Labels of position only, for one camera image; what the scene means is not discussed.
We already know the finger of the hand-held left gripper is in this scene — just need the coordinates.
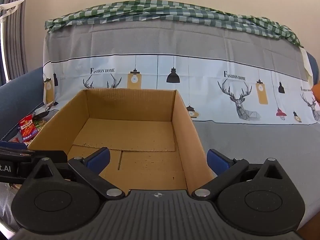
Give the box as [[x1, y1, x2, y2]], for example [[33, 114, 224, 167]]
[[0, 141, 36, 156], [19, 150, 68, 180]]

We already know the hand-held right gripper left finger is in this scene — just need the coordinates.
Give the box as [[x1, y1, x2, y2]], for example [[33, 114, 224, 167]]
[[24, 147, 126, 201]]

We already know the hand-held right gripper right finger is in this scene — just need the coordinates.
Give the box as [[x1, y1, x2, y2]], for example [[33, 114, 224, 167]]
[[191, 148, 292, 201]]

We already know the cardboard box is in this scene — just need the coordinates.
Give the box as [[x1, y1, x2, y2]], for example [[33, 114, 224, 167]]
[[27, 88, 215, 193]]

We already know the flat red packet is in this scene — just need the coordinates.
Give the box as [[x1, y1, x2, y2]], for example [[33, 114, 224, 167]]
[[9, 137, 29, 147]]

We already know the red snack packet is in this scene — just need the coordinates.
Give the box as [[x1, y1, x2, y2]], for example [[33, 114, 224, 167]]
[[18, 114, 38, 137]]

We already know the green grain snack packet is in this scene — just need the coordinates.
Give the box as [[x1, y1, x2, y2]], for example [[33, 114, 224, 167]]
[[32, 119, 48, 133]]

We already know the blue sofa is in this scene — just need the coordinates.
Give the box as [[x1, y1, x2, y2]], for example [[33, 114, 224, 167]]
[[0, 66, 61, 141]]

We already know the grey curtain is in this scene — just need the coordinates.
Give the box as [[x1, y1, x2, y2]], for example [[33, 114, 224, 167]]
[[0, 0, 33, 83]]

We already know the orange cloth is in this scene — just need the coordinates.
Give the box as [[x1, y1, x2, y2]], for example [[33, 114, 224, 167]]
[[312, 82, 320, 106]]

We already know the cream cloth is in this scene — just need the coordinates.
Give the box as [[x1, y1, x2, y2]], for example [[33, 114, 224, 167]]
[[301, 47, 313, 86]]

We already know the white plastic hanger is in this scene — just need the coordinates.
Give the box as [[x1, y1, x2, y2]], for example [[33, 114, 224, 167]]
[[0, 0, 25, 22]]

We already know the green checked cloth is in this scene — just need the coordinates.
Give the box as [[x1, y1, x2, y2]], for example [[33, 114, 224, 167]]
[[44, 0, 304, 48]]

